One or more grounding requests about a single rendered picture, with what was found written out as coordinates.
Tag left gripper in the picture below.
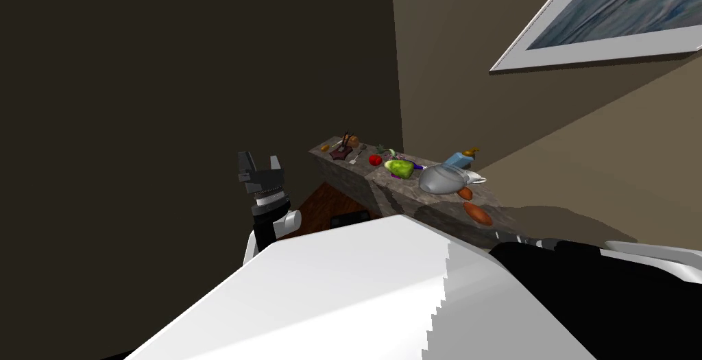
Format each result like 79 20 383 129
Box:
237 151 287 196

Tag dark red utensil holder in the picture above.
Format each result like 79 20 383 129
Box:
328 131 355 162

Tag green pear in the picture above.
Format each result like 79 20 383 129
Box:
383 159 416 180

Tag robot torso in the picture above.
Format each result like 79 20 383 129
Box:
123 211 598 360

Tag silver kettle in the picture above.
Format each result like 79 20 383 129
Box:
418 163 488 196

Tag blue soap bottle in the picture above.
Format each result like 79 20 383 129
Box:
443 147 481 171

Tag large orange sweet potato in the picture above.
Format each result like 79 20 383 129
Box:
463 201 494 227

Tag white framed wall picture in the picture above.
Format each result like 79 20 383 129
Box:
489 0 702 73

